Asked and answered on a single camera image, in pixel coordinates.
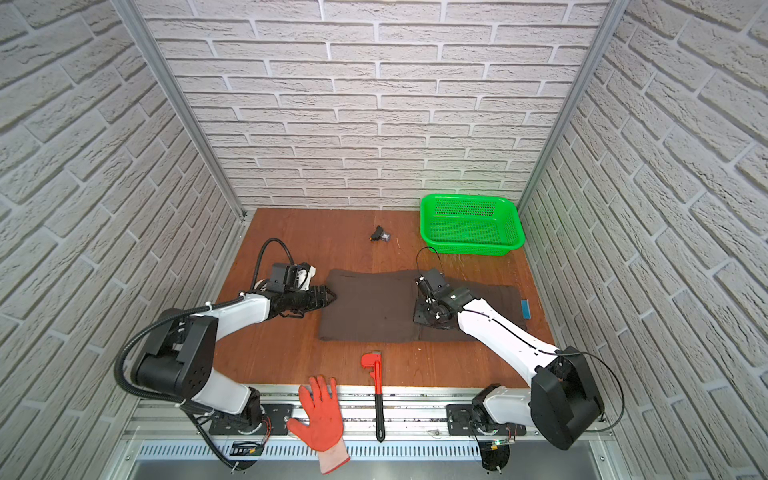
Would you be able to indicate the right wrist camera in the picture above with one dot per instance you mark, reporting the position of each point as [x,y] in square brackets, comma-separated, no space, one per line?
[432,284]

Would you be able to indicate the small black metal object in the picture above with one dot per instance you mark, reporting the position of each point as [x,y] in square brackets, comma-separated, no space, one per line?
[380,234]

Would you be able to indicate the blue sponge block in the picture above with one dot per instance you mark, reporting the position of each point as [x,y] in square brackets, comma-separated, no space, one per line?
[526,311]

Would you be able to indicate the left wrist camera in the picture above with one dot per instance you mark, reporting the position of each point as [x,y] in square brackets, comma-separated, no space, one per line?
[288,278]

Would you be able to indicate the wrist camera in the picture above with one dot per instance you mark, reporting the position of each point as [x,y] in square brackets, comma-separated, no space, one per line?
[432,284]
[288,278]

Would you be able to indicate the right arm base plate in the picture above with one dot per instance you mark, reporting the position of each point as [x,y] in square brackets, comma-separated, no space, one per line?
[470,420]

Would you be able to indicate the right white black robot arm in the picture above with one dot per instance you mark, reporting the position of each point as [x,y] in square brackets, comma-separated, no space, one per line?
[563,399]

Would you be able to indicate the red work glove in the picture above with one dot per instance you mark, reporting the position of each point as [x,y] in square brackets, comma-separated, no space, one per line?
[324,430]

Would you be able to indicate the aluminium frame rail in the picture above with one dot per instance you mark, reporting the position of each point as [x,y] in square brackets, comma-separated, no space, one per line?
[411,413]

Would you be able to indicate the red pipe wrench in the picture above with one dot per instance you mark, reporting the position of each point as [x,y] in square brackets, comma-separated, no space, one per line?
[373,362]

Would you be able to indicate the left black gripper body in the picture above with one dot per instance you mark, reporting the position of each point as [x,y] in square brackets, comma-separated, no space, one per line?
[309,299]

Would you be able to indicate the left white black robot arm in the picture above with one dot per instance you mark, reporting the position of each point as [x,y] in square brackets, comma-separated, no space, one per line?
[173,359]

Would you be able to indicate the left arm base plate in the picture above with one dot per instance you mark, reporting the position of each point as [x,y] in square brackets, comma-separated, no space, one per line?
[248,423]

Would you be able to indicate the green plastic basket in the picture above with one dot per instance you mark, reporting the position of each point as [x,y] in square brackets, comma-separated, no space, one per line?
[470,225]

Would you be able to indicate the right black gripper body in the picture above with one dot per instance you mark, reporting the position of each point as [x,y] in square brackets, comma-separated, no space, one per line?
[426,314]

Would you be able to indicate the brown trousers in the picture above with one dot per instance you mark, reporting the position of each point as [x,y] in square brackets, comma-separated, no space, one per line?
[377,308]

